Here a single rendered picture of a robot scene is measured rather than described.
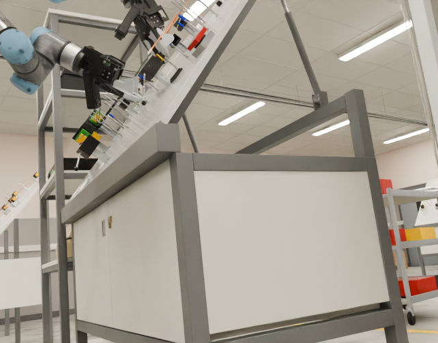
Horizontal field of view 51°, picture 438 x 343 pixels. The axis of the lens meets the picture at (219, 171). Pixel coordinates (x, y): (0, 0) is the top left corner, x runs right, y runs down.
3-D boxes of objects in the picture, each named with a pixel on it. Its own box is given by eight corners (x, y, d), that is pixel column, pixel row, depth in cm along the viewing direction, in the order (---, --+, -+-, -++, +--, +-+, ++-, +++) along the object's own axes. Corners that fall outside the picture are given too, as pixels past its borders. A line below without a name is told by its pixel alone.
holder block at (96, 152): (90, 184, 151) (64, 166, 148) (110, 155, 156) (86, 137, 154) (94, 181, 147) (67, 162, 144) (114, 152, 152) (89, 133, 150)
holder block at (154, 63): (149, 82, 137) (138, 73, 136) (158, 69, 139) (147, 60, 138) (154, 77, 133) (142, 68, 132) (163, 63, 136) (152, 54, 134)
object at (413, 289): (415, 327, 320) (387, 175, 342) (352, 324, 357) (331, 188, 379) (470, 307, 385) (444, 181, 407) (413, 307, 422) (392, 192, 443)
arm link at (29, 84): (-1, 70, 122) (23, 39, 125) (12, 87, 133) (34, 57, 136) (25, 85, 122) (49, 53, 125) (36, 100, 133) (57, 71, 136)
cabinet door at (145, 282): (181, 345, 93) (165, 158, 101) (110, 328, 140) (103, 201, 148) (192, 343, 95) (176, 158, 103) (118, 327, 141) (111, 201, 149)
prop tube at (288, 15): (320, 102, 142) (285, 11, 144) (315, 105, 145) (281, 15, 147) (328, 100, 144) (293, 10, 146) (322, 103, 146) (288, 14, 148)
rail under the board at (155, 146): (158, 151, 96) (155, 122, 98) (61, 224, 197) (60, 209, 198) (181, 152, 99) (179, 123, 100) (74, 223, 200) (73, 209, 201)
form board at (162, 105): (66, 210, 200) (63, 207, 199) (177, 53, 245) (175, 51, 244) (166, 125, 99) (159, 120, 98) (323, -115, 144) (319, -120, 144)
